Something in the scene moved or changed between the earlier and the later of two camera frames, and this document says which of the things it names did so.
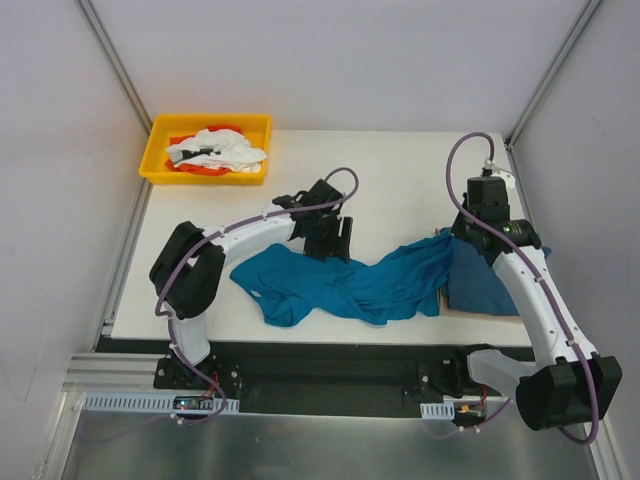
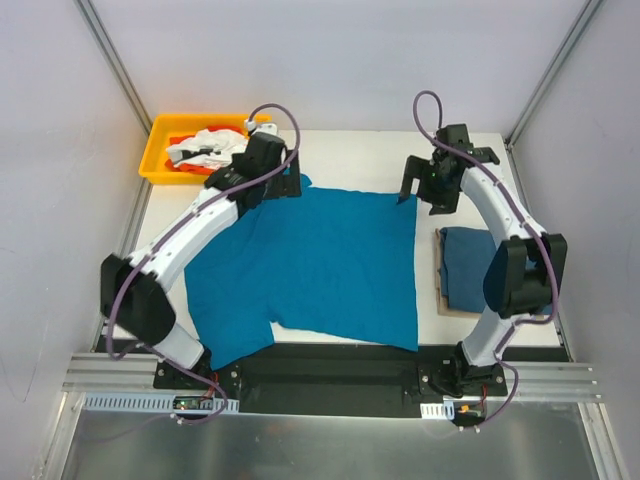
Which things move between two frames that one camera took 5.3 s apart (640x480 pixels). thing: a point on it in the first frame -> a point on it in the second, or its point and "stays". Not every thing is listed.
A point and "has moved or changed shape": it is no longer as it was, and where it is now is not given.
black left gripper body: (329, 238) -> (282, 184)
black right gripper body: (463, 232) -> (420, 168)
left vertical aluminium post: (108, 47) stays
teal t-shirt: (286, 284) has moved or changed shape
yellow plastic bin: (256, 127) stays
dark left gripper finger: (346, 236) -> (284, 185)
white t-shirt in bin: (217, 148) stays
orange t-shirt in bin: (197, 170) stays
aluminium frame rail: (110, 373) stays
